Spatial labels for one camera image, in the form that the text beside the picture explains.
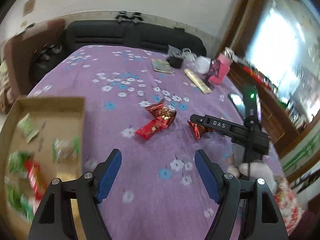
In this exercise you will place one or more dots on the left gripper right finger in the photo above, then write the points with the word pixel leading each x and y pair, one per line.
pixel 262 218

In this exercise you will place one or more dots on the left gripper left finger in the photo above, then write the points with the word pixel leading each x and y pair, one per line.
pixel 54 218

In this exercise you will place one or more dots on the green striped snack bag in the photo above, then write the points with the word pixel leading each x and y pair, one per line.
pixel 21 204

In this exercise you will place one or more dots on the red bar snack packet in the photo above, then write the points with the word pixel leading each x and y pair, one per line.
pixel 35 178

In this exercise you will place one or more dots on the brown cake clear packet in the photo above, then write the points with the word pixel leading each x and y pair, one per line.
pixel 65 149

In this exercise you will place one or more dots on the red round-logo candy packet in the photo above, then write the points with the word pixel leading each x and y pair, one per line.
pixel 150 129

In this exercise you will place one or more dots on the dark red gold-print packet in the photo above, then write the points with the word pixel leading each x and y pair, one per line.
pixel 162 113

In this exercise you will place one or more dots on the white green sunflower seed bag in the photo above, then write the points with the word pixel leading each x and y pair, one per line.
pixel 25 125

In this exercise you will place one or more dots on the green peas snack bag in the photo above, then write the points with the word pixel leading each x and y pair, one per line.
pixel 16 163

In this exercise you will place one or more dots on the person's right hand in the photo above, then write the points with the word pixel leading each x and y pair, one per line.
pixel 253 170

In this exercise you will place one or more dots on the black smartphone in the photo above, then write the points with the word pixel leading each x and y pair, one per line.
pixel 238 104

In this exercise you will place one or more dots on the cream tube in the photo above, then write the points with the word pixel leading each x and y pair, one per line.
pixel 197 81

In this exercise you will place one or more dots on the black phone stand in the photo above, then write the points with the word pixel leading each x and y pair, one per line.
pixel 213 75

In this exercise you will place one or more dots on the cardboard box tray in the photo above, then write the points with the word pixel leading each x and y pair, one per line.
pixel 56 118

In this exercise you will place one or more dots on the wooden cabinet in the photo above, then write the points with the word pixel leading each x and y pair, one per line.
pixel 240 30

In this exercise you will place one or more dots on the white round lid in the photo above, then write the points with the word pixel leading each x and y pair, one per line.
pixel 202 65

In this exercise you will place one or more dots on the clear plastic cup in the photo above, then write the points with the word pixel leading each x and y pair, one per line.
pixel 189 57

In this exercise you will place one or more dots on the black small box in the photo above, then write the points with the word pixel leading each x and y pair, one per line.
pixel 174 58

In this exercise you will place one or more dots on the olive notebook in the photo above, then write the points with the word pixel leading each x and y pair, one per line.
pixel 161 66

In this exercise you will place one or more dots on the purple floral tablecloth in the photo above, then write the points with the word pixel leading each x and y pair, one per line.
pixel 158 193

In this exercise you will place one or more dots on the black leather sofa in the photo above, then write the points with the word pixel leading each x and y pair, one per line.
pixel 141 35

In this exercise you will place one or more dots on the black clamp on sofa right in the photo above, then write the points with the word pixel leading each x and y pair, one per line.
pixel 136 17

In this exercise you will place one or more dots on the black clamp on sofa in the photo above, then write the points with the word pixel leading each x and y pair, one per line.
pixel 136 17
pixel 122 16

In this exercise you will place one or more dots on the brown armchair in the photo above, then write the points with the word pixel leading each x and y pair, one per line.
pixel 19 50

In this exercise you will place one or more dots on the black clamp on sofa left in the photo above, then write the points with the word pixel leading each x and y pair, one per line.
pixel 122 16

